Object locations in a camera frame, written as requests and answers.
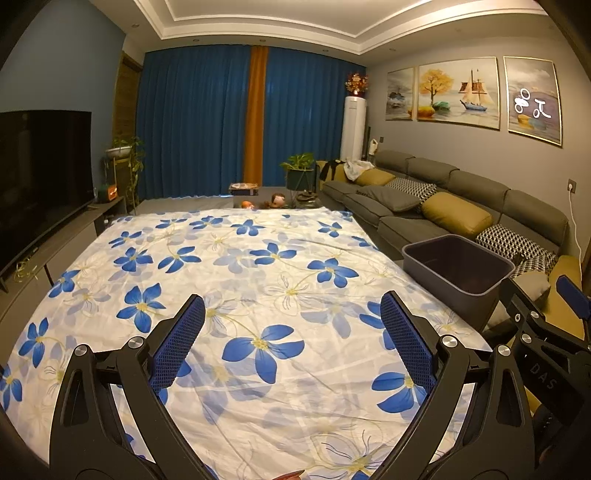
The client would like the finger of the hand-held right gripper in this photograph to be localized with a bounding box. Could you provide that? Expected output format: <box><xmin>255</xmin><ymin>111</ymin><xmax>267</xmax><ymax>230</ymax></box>
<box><xmin>555</xmin><ymin>274</ymin><xmax>591</xmax><ymax>324</ymax></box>
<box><xmin>499</xmin><ymin>277</ymin><xmax>555</xmax><ymax>333</ymax></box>

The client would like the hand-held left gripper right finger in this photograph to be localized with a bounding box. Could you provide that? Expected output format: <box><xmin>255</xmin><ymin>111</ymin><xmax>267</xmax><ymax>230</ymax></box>
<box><xmin>369</xmin><ymin>291</ymin><xmax>536</xmax><ymax>480</ymax></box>

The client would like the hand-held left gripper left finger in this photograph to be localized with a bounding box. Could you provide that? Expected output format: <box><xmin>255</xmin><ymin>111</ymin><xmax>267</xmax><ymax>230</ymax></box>
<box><xmin>48</xmin><ymin>295</ymin><xmax>218</xmax><ymax>480</ymax></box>

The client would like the grey plastic bin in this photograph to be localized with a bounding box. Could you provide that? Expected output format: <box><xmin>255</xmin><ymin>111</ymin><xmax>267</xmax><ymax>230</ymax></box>
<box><xmin>402</xmin><ymin>234</ymin><xmax>516</xmax><ymax>330</ymax></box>

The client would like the plump grey cushion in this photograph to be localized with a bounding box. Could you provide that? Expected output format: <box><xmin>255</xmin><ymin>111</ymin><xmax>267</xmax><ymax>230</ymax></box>
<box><xmin>485</xmin><ymin>270</ymin><xmax>552</xmax><ymax>328</ymax></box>

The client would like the large patterned cushion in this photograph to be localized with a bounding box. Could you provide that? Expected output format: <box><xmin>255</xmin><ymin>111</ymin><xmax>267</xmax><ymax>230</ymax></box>
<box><xmin>475</xmin><ymin>224</ymin><xmax>559</xmax><ymax>278</ymax></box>

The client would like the large yellow cushion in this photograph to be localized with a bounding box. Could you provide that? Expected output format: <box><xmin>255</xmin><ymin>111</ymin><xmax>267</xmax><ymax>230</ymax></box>
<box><xmin>421</xmin><ymin>191</ymin><xmax>494</xmax><ymax>238</ymax></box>

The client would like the blue floral white cloth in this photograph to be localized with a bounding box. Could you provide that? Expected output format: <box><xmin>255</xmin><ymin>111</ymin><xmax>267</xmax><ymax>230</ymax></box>
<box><xmin>0</xmin><ymin>208</ymin><xmax>492</xmax><ymax>480</ymax></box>

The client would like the grey sofa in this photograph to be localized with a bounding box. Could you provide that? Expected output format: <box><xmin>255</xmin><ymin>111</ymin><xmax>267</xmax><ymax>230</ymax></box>
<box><xmin>318</xmin><ymin>150</ymin><xmax>571</xmax><ymax>278</ymax></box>

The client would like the flat grey cushion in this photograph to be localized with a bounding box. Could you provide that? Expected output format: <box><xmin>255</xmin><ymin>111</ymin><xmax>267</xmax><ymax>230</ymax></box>
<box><xmin>358</xmin><ymin>186</ymin><xmax>421</xmax><ymax>213</ymax></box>

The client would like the small patterned cushion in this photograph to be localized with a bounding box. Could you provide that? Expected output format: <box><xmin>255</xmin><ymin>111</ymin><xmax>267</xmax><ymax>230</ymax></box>
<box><xmin>385</xmin><ymin>178</ymin><xmax>438</xmax><ymax>204</ymax></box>

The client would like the grey television cabinet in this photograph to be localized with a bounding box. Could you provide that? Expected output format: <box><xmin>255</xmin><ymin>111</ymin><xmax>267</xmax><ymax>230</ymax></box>
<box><xmin>0</xmin><ymin>196</ymin><xmax>127</xmax><ymax>333</ymax></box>

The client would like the small yellow cushion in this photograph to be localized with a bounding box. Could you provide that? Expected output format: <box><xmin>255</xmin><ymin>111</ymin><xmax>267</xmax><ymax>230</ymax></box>
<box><xmin>355</xmin><ymin>169</ymin><xmax>397</xmax><ymax>186</ymax></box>

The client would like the dark coffee table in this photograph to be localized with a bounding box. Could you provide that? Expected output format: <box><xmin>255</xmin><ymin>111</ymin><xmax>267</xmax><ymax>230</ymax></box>
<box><xmin>228</xmin><ymin>185</ymin><xmax>324</xmax><ymax>211</ymax></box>

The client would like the wooden plant stand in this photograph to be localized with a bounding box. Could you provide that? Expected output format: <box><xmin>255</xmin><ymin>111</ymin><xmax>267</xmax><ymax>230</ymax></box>
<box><xmin>104</xmin><ymin>157</ymin><xmax>132</xmax><ymax>204</ymax></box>

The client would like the black clothing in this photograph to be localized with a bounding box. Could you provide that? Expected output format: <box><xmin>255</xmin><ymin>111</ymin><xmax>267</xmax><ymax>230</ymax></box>
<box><xmin>318</xmin><ymin>159</ymin><xmax>347</xmax><ymax>183</ymax></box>

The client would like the framed painting with glare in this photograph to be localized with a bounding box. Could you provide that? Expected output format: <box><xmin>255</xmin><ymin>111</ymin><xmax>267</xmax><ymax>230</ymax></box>
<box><xmin>502</xmin><ymin>56</ymin><xmax>565</xmax><ymax>148</ymax></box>

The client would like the potted plant in dark pot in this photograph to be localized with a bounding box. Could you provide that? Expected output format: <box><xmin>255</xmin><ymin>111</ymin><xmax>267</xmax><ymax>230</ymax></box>
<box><xmin>279</xmin><ymin>154</ymin><xmax>317</xmax><ymax>190</ymax></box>

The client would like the plant in white bowl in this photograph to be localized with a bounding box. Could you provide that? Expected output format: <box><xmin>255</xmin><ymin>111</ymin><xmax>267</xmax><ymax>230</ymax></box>
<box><xmin>105</xmin><ymin>136</ymin><xmax>146</xmax><ymax>160</ymax></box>

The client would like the sailing ship painting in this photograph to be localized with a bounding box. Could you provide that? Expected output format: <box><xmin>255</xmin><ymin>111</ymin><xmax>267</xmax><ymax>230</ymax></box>
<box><xmin>417</xmin><ymin>56</ymin><xmax>502</xmax><ymax>130</ymax></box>

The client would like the black flat television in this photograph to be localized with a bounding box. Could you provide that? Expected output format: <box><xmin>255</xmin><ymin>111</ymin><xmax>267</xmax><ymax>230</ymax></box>
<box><xmin>0</xmin><ymin>110</ymin><xmax>93</xmax><ymax>278</ymax></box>

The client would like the white standing air conditioner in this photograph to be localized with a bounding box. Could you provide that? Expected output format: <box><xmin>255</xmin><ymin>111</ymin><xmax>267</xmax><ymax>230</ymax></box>
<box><xmin>339</xmin><ymin>96</ymin><xmax>368</xmax><ymax>160</ymax></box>

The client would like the blue curtain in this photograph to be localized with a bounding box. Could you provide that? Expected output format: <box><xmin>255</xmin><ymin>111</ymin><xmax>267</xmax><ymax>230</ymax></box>
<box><xmin>261</xmin><ymin>47</ymin><xmax>368</xmax><ymax>185</ymax></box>
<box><xmin>134</xmin><ymin>46</ymin><xmax>254</xmax><ymax>200</ymax></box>

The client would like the small grey landscape painting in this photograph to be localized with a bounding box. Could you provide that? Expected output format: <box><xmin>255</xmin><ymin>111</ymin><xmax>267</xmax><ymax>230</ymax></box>
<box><xmin>385</xmin><ymin>68</ymin><xmax>416</xmax><ymax>121</ymax></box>

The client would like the orange curtain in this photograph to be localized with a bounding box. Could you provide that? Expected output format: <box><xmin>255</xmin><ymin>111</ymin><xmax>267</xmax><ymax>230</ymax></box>
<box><xmin>243</xmin><ymin>46</ymin><xmax>269</xmax><ymax>184</ymax></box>

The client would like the brown wooden panel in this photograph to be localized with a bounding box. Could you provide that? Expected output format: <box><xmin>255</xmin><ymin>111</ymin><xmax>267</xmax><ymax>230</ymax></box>
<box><xmin>113</xmin><ymin>51</ymin><xmax>141</xmax><ymax>204</ymax></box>

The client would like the red gold flower ornament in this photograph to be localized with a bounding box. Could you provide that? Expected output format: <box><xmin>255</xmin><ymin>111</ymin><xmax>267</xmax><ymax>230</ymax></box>
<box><xmin>344</xmin><ymin>71</ymin><xmax>370</xmax><ymax>97</ymax></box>

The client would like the white cable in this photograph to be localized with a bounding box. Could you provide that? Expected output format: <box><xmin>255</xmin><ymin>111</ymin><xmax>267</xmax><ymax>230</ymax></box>
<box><xmin>570</xmin><ymin>191</ymin><xmax>584</xmax><ymax>259</ymax></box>

